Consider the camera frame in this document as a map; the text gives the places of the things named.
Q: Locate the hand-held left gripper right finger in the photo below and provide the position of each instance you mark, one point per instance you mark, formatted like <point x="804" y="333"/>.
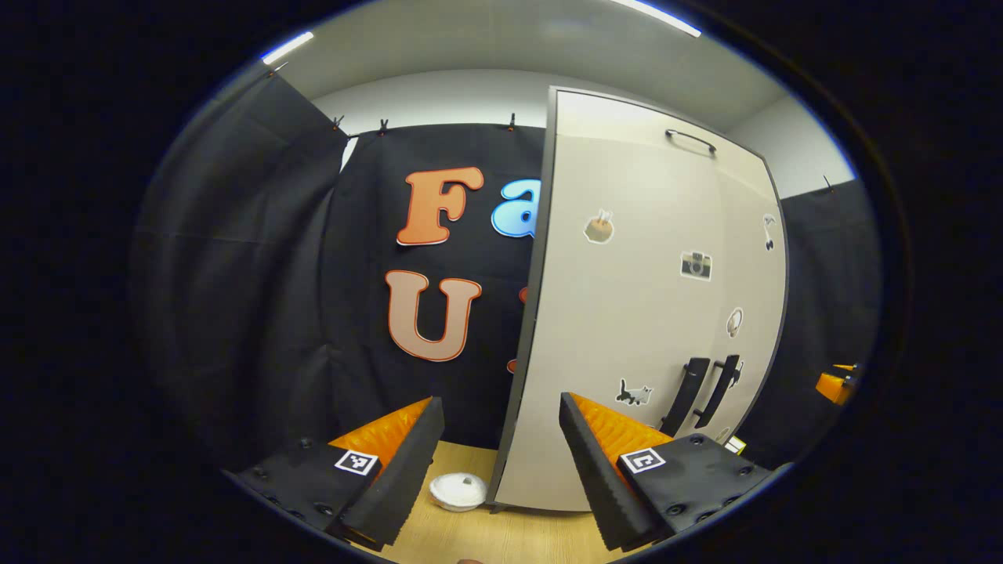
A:
<point x="602" y="478"/>

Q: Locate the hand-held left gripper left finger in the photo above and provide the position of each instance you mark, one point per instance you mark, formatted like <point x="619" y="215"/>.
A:
<point x="396" y="478"/>

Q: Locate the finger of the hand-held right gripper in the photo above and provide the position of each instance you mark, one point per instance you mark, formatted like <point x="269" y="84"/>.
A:
<point x="834" y="384"/>

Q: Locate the white cabinet door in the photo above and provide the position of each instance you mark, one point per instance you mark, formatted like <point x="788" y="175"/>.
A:
<point x="756" y="282"/>
<point x="611" y="329"/>

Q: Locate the white and grey shoe cabinet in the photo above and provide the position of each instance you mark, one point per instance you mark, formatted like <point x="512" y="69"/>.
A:
<point x="539" y="258"/>

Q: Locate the white cabinet drawer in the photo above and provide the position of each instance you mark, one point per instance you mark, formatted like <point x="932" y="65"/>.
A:
<point x="611" y="125"/>

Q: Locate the white bowl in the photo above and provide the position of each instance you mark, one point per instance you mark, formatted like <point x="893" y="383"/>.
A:
<point x="458" y="492"/>

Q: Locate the black backdrop cloth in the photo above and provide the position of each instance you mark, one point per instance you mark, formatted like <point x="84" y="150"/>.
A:
<point x="251" y="274"/>
<point x="831" y="274"/>

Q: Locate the ceiling light strip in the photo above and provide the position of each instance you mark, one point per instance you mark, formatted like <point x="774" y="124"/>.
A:
<point x="658" y="16"/>
<point x="287" y="48"/>

